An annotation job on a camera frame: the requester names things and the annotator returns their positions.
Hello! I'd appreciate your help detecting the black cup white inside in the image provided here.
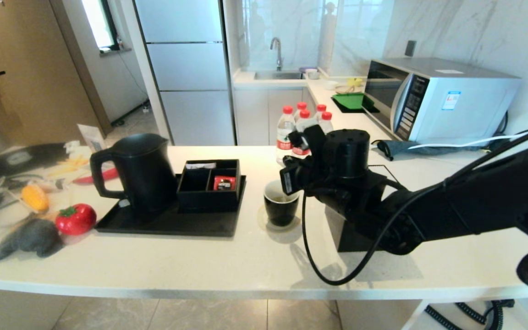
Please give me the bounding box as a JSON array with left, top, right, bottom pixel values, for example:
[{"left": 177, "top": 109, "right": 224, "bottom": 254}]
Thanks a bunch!
[{"left": 263, "top": 180, "right": 300, "bottom": 227}]

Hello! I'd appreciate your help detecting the yellow toy corn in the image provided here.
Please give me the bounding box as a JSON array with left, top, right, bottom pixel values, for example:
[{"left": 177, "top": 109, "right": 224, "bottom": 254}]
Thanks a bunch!
[{"left": 21, "top": 185, "right": 50, "bottom": 213}]

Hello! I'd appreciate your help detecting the black coiled cable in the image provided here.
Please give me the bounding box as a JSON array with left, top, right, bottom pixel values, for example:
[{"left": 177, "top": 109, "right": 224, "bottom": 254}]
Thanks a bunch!
[{"left": 423, "top": 299, "right": 515, "bottom": 330}]

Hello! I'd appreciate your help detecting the white base cabinet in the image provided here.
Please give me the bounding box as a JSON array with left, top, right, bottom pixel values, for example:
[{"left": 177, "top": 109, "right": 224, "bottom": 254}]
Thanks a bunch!
[{"left": 234, "top": 87, "right": 315, "bottom": 147}]

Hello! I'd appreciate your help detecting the chrome kitchen faucet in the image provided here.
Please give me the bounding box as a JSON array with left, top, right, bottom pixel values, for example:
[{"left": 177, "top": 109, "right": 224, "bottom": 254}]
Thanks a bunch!
[{"left": 269, "top": 38, "right": 284, "bottom": 72}]

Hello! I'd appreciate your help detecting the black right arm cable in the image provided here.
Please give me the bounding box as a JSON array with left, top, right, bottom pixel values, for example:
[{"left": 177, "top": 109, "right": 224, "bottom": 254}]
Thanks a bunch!
[{"left": 301, "top": 123, "right": 528, "bottom": 294}]

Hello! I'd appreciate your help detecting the red toy chili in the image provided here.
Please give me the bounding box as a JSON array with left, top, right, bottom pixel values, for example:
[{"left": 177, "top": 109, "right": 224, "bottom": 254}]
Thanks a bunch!
[{"left": 74, "top": 168, "right": 120, "bottom": 186}]

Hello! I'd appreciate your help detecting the clear round coaster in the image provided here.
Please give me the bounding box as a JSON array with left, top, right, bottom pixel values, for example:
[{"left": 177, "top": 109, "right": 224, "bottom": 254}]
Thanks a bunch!
[{"left": 257, "top": 205, "right": 302, "bottom": 233}]

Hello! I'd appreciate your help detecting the black electric kettle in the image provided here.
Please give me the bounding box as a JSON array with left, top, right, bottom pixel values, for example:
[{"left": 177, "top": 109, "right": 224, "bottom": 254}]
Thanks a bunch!
[{"left": 90, "top": 133, "right": 178, "bottom": 217}]

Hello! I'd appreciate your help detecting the black serving tray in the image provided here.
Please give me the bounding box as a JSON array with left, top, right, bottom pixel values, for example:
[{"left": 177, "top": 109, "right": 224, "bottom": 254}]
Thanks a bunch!
[{"left": 95, "top": 174, "right": 247, "bottom": 238}]

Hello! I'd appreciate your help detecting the black tissue box white top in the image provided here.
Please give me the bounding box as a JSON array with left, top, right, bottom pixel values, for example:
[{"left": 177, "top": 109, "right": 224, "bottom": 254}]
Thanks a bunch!
[{"left": 326, "top": 164, "right": 407, "bottom": 253}]

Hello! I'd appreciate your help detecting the silver microwave oven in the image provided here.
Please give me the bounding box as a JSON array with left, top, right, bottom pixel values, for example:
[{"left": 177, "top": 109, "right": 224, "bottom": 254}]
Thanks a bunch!
[{"left": 363, "top": 58, "right": 521, "bottom": 145}]

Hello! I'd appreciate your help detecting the steel kitchen sink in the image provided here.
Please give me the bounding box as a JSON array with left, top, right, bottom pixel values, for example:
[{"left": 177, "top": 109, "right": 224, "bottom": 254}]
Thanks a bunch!
[{"left": 253, "top": 71, "right": 303, "bottom": 81}]

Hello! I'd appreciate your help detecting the window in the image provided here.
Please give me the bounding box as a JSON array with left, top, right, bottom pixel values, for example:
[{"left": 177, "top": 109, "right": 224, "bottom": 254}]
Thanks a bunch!
[{"left": 81, "top": 0, "right": 122, "bottom": 53}]

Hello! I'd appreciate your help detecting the red toy tomato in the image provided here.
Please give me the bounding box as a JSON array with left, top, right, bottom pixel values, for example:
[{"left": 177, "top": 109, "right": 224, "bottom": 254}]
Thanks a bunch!
[{"left": 55, "top": 203, "right": 97, "bottom": 236}]

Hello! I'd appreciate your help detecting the green plastic tray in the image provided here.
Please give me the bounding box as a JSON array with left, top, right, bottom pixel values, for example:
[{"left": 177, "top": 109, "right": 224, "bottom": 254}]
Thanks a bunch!
[{"left": 331, "top": 93, "right": 374, "bottom": 111}]

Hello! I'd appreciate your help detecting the black compartment organizer box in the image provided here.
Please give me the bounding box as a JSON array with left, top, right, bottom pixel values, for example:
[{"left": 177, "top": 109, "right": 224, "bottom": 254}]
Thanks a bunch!
[{"left": 176, "top": 159, "right": 242, "bottom": 213}]

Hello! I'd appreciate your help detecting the small paper card sign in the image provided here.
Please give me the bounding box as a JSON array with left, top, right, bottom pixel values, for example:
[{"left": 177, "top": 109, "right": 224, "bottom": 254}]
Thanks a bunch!
[{"left": 78, "top": 125, "right": 107, "bottom": 152}]

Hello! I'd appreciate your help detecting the white power cable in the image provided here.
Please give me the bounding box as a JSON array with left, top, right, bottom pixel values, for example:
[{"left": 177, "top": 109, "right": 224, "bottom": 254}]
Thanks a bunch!
[{"left": 369, "top": 104, "right": 528, "bottom": 151}]

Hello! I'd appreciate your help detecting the printed placemat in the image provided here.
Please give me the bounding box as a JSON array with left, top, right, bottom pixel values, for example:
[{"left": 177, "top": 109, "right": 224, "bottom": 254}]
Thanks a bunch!
[{"left": 0, "top": 140, "right": 120, "bottom": 239}]

